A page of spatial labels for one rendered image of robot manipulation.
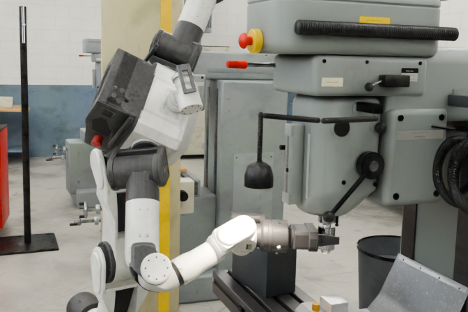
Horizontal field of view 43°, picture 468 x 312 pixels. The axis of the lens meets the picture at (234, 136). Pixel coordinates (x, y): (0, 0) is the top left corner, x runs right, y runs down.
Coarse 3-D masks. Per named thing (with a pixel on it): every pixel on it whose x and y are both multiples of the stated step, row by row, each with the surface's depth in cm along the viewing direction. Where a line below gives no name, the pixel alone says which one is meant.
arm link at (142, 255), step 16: (128, 208) 157; (144, 208) 156; (128, 224) 155; (144, 224) 154; (128, 240) 153; (144, 240) 152; (128, 256) 152; (144, 256) 150; (160, 256) 150; (144, 272) 147; (160, 272) 148
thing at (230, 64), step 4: (244, 60) 159; (228, 64) 157; (232, 64) 157; (236, 64) 157; (240, 64) 158; (244, 64) 158; (248, 64) 159; (252, 64) 159; (256, 64) 160; (260, 64) 160; (264, 64) 161; (268, 64) 161; (272, 64) 162; (236, 68) 158; (240, 68) 159; (244, 68) 159
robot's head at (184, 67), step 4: (184, 64) 166; (188, 64) 166; (176, 68) 166; (180, 68) 165; (184, 68) 165; (188, 68) 165; (176, 72) 167; (180, 72) 164; (188, 72) 165; (192, 72) 168; (180, 76) 164; (192, 76) 165; (180, 80) 163; (192, 80) 164; (184, 84) 163; (192, 84) 164; (184, 88) 163; (188, 88) 163; (192, 88) 163; (184, 92) 162; (188, 92) 163; (192, 92) 163
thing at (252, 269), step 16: (240, 256) 207; (256, 256) 198; (272, 256) 194; (288, 256) 197; (240, 272) 207; (256, 272) 198; (272, 272) 194; (288, 272) 198; (256, 288) 199; (272, 288) 195; (288, 288) 199
